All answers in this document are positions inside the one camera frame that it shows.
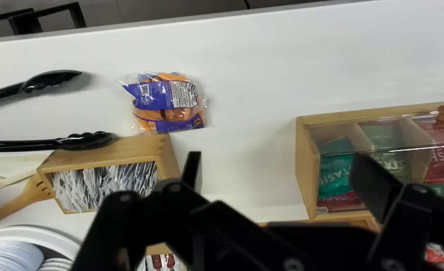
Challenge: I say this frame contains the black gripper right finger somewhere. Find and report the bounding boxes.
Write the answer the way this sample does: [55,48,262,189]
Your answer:
[349,151,444,271]

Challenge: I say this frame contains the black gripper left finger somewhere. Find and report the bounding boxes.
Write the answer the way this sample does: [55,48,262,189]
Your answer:
[70,148,242,271]

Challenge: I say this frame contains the small wooden packet box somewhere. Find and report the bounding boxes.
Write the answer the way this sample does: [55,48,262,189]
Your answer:
[36,132,182,216]

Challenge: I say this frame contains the blue orange snack packet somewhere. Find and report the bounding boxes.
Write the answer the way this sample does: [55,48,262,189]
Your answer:
[122,72,207,133]

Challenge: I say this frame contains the white sugar packets pile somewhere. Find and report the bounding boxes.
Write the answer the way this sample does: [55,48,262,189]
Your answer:
[51,160,161,212]

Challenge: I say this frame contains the green tea packets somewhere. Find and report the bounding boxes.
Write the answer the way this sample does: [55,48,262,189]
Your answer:
[359,121,414,182]

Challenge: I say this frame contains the teal tea packets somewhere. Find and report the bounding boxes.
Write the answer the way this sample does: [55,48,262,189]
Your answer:
[316,136,356,200]

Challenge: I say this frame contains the wooden tea box clear lid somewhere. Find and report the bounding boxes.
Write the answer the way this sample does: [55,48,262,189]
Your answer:
[295,99,444,219]

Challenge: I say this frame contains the black chair frame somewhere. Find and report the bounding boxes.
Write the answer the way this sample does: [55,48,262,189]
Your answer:
[0,1,89,37]

